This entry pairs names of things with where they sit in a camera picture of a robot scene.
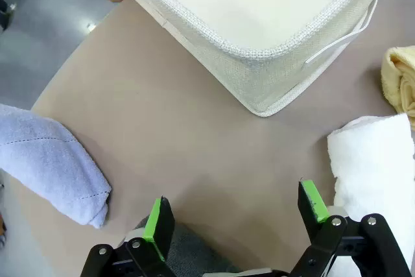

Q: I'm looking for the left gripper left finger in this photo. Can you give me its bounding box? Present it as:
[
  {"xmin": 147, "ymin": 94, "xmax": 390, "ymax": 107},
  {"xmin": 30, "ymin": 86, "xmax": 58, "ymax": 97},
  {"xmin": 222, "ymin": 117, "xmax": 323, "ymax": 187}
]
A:
[{"xmin": 79, "ymin": 196, "xmax": 182, "ymax": 277}]

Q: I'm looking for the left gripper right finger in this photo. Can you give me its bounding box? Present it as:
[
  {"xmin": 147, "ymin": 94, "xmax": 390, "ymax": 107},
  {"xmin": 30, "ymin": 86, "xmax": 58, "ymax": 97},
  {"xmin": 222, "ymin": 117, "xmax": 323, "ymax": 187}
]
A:
[{"xmin": 290, "ymin": 179, "xmax": 412, "ymax": 277}]

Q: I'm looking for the yellow towel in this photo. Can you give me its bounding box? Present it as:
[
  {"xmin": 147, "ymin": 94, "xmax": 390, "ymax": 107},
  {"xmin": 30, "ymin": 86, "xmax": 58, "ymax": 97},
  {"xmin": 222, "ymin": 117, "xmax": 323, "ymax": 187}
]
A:
[{"xmin": 381, "ymin": 46, "xmax": 415, "ymax": 115}]

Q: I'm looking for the cream fabric storage basket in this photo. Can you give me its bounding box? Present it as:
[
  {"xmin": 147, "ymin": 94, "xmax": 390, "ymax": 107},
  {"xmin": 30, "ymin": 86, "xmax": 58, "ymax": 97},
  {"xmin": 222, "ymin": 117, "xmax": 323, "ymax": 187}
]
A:
[{"xmin": 108, "ymin": 0, "xmax": 405, "ymax": 118}]

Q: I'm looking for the white towel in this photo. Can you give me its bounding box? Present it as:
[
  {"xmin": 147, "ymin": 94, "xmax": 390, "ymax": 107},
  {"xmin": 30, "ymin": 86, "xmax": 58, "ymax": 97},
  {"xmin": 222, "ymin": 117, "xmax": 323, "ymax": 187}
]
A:
[{"xmin": 326, "ymin": 113, "xmax": 415, "ymax": 277}]

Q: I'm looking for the lavender blue towel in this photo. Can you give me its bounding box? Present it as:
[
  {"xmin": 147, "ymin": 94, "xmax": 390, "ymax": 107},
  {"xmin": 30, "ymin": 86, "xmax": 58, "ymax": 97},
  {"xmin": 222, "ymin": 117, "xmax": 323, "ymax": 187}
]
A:
[{"xmin": 0, "ymin": 104, "xmax": 113, "ymax": 229}]

